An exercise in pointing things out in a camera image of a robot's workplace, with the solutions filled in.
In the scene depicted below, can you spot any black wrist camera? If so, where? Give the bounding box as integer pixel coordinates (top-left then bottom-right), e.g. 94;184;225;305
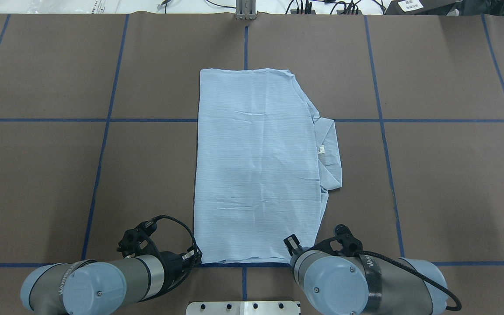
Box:
116;220;159;258
314;224;363;257

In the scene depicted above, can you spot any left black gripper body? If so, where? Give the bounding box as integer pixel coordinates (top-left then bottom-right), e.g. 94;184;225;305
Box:
160;246;202;296

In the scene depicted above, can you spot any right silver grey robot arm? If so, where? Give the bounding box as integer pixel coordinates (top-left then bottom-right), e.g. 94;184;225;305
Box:
284;233;450;315

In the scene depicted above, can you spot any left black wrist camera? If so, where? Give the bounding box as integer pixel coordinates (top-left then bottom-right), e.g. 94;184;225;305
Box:
116;220;159;258

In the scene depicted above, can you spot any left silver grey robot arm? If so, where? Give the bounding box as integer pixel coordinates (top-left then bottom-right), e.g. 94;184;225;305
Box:
20;247;202;315

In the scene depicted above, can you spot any white camera mast base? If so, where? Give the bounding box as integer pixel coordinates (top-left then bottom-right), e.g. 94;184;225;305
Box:
185;301;301;315

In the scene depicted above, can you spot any light blue button-up shirt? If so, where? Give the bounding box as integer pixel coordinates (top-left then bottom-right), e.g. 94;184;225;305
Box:
194;68;342;264

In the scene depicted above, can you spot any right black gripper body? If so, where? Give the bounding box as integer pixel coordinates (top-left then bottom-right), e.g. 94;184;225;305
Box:
283;234;311;258

